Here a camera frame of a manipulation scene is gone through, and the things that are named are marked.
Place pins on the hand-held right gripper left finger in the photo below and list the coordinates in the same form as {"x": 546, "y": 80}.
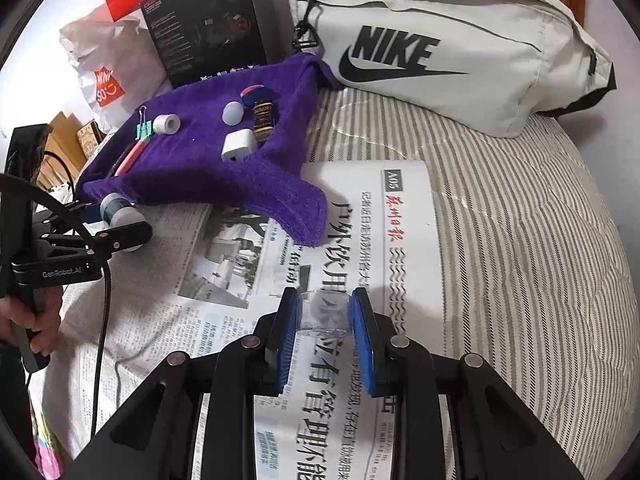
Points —
{"x": 286, "y": 355}

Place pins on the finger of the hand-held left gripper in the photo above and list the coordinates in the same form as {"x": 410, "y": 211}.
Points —
{"x": 122, "y": 237}
{"x": 65, "y": 215}

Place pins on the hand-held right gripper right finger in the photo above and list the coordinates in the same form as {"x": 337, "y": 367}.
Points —
{"x": 361, "y": 355}

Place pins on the white bottle with blue label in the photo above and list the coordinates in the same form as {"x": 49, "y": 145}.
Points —
{"x": 117, "y": 207}

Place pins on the clear plastic bottle cap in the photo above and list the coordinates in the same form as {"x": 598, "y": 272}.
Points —
{"x": 325, "y": 310}

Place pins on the coral pink pen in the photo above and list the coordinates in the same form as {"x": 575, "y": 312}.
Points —
{"x": 132, "y": 157}

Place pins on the green binder clip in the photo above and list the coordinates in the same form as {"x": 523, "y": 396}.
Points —
{"x": 144, "y": 131}

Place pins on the white tape roll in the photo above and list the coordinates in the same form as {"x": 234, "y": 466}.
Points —
{"x": 166, "y": 123}

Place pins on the white charger plug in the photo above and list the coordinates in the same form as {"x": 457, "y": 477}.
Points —
{"x": 239, "y": 145}

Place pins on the white round knob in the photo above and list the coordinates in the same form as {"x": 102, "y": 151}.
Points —
{"x": 233, "y": 113}

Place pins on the dark brown lighter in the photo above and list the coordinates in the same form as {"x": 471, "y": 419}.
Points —
{"x": 263, "y": 120}

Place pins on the blue and pink round eraser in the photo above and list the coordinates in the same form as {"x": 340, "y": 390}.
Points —
{"x": 252, "y": 95}

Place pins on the person's left hand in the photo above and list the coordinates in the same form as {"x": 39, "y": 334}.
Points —
{"x": 47, "y": 320}

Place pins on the wooden headboard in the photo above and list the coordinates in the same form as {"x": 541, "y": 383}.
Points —
{"x": 57, "y": 160}

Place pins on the small patterned wooden box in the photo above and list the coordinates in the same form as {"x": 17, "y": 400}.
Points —
{"x": 87, "y": 136}

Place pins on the purple towel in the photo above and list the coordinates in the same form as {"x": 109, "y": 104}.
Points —
{"x": 200, "y": 170}

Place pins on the newspaper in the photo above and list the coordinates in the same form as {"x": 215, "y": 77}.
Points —
{"x": 400, "y": 210}

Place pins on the floral printed blanket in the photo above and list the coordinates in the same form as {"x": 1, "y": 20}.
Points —
{"x": 50, "y": 440}

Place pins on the white plastic shopping bag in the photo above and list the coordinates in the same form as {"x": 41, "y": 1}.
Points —
{"x": 100, "y": 45}

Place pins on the striped bedsheet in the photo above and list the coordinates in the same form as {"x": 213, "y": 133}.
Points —
{"x": 525, "y": 260}

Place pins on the black product box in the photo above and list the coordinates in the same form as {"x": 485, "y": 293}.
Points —
{"x": 200, "y": 25}

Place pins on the white sling bag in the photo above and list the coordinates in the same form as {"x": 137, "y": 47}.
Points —
{"x": 450, "y": 10}

